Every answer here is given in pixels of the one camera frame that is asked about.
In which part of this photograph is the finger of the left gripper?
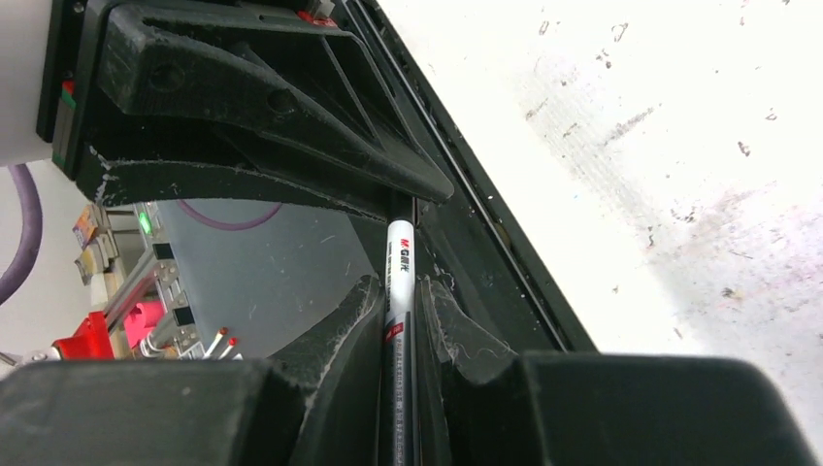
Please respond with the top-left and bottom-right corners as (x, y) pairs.
(96, 3), (453, 203)
(74, 121), (389, 222)

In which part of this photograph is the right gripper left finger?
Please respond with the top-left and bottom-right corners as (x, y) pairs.
(1, 276), (385, 465)

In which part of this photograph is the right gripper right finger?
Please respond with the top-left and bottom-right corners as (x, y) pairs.
(416, 279), (816, 465)

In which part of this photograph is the black white marker pen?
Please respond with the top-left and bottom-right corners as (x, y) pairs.
(377, 193), (419, 465)

